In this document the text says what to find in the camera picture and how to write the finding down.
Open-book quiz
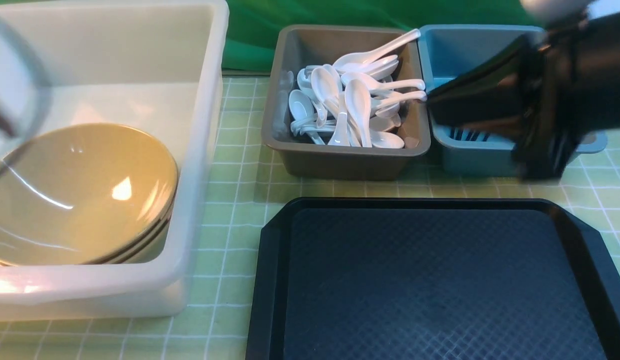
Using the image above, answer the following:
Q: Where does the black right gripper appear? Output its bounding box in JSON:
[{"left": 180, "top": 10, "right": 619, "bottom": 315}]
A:
[{"left": 426, "top": 10, "right": 620, "bottom": 181}]

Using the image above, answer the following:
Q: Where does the white ceramic soup spoon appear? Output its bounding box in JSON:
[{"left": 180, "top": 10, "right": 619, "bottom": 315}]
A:
[{"left": 344, "top": 79, "right": 373, "bottom": 148}]

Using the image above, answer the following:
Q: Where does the tan noodle bowl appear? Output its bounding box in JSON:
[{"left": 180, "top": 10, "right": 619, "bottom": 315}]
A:
[
  {"left": 0, "top": 123, "right": 179, "bottom": 266},
  {"left": 88, "top": 202, "right": 175, "bottom": 265}
]

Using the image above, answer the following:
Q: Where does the white square dish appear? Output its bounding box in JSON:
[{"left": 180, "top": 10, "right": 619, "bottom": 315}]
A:
[{"left": 0, "top": 17, "right": 52, "bottom": 177}]

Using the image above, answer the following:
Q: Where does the tan noodle bowl in tub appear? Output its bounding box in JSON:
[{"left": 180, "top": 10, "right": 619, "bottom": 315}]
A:
[{"left": 88, "top": 202, "right": 175, "bottom": 265}]

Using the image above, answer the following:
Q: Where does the blue plastic chopstick bin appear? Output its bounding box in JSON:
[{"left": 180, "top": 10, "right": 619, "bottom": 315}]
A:
[{"left": 418, "top": 24, "right": 608, "bottom": 178}]

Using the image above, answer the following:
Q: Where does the white spoon front of pile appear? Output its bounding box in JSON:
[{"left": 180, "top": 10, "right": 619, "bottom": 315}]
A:
[{"left": 370, "top": 129, "right": 405, "bottom": 150}]

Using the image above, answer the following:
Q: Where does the white spoon of pile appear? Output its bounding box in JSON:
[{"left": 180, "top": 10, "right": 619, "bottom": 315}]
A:
[
  {"left": 332, "top": 28, "right": 421, "bottom": 72},
  {"left": 370, "top": 129, "right": 405, "bottom": 150}
]

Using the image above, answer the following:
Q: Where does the white spoon top of pile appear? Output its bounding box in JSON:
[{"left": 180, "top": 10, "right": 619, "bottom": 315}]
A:
[{"left": 332, "top": 28, "right": 421, "bottom": 72}]

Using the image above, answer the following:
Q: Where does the brown plastic spoon bin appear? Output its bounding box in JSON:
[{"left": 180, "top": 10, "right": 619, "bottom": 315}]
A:
[{"left": 260, "top": 24, "right": 432, "bottom": 182}]

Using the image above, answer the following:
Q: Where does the black plastic serving tray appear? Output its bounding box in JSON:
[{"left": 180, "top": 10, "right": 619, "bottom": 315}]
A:
[{"left": 245, "top": 197, "right": 620, "bottom": 360}]

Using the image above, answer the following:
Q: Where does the green checkered table mat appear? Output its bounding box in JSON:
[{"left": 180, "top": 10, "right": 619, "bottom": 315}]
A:
[{"left": 0, "top": 77, "right": 620, "bottom": 360}]

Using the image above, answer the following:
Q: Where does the large white plastic tub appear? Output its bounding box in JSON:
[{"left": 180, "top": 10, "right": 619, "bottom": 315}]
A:
[{"left": 0, "top": 0, "right": 230, "bottom": 322}]

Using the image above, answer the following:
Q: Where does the white spoon long handle right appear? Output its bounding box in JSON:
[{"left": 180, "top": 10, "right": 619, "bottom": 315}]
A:
[{"left": 340, "top": 71, "right": 426, "bottom": 93}]

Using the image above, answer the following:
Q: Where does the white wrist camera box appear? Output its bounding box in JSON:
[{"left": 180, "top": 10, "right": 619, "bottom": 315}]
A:
[{"left": 519, "top": 0, "right": 594, "bottom": 25}]

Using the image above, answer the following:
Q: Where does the white spoon lower right handle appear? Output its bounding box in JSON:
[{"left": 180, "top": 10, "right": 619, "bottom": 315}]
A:
[{"left": 370, "top": 90, "right": 428, "bottom": 116}]

